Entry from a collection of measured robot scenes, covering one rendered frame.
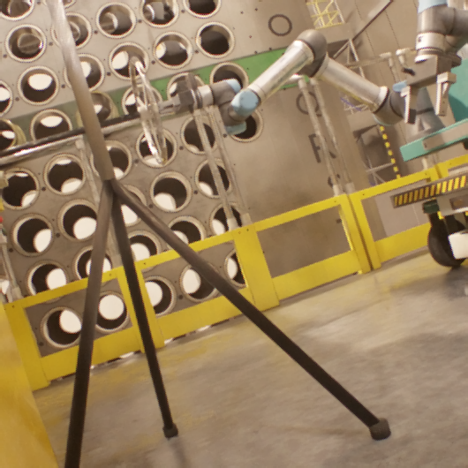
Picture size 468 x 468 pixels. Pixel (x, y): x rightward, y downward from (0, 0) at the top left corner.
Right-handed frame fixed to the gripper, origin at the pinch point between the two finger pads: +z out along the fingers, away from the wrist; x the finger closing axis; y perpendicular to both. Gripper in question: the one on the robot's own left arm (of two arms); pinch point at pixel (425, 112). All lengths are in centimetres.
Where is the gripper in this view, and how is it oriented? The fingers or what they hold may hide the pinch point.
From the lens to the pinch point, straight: 149.2
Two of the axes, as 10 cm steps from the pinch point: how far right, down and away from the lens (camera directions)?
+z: -1.1, 9.9, 0.1
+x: 2.7, 0.4, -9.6
